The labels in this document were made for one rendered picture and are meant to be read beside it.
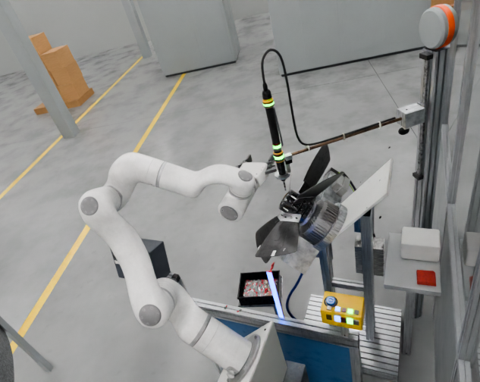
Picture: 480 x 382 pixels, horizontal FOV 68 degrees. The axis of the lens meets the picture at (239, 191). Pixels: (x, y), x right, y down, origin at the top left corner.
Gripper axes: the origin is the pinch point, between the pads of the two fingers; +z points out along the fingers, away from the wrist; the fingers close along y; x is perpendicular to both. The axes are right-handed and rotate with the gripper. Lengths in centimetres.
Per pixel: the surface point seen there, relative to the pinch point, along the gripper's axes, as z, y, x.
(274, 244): -0.4, -3.3, -46.5
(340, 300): -16, 28, -58
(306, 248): 14, 6, -63
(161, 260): -17, -57, -49
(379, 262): 36, 38, -92
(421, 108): 54, 55, -9
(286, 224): 12.9, -1.2, -46.2
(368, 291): 28, 33, -108
